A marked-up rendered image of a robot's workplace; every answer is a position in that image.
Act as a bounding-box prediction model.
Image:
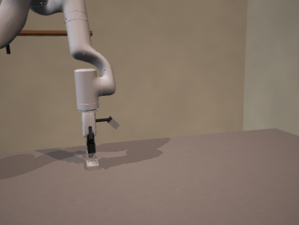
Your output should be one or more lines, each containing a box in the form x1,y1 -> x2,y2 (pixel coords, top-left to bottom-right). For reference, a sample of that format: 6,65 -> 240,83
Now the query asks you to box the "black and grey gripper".
79,109 -> 98,153

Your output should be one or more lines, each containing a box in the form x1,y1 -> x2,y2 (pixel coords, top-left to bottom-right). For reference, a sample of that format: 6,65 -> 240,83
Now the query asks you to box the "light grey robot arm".
0,0 -> 116,111

